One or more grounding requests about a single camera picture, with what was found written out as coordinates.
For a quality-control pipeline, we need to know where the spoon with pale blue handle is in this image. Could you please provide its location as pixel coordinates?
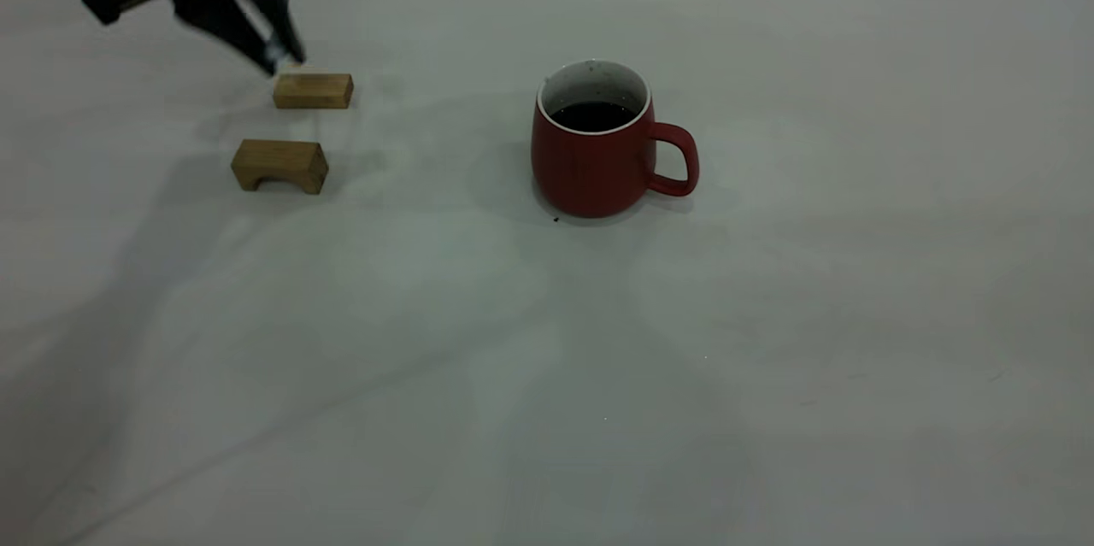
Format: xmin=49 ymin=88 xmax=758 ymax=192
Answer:
xmin=263 ymin=0 xmax=307 ymax=73

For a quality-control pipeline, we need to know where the red ceramic mug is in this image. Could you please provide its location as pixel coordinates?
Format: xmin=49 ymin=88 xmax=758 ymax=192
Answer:
xmin=531 ymin=60 xmax=700 ymax=220

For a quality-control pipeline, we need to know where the dark coffee liquid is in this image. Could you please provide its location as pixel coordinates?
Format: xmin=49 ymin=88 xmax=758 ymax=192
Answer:
xmin=550 ymin=102 xmax=639 ymax=134

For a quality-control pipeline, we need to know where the plain rectangular wooden block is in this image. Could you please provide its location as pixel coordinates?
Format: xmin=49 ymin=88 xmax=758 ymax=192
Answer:
xmin=273 ymin=73 xmax=355 ymax=110

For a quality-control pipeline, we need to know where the arched wooden block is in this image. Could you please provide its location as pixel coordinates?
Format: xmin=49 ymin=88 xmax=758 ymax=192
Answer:
xmin=231 ymin=138 xmax=330 ymax=196

